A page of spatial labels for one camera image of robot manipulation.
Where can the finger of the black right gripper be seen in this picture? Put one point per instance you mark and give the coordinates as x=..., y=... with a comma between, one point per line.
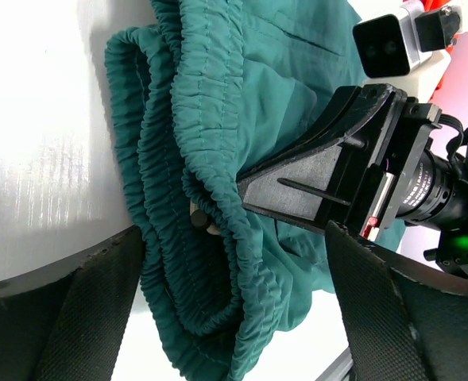
x=340, y=105
x=304, y=185

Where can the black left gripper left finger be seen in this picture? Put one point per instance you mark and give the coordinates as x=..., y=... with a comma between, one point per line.
x=66, y=320

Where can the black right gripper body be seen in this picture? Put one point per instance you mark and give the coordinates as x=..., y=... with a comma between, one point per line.
x=385, y=169

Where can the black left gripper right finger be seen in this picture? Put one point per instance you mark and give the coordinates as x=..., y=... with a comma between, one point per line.
x=403, y=319

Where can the teal shorts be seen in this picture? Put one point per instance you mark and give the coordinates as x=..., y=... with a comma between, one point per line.
x=211, y=89

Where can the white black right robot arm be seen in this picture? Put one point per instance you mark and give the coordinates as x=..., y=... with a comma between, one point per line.
x=451, y=254

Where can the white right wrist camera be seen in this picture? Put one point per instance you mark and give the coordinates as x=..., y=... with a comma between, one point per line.
x=389, y=48

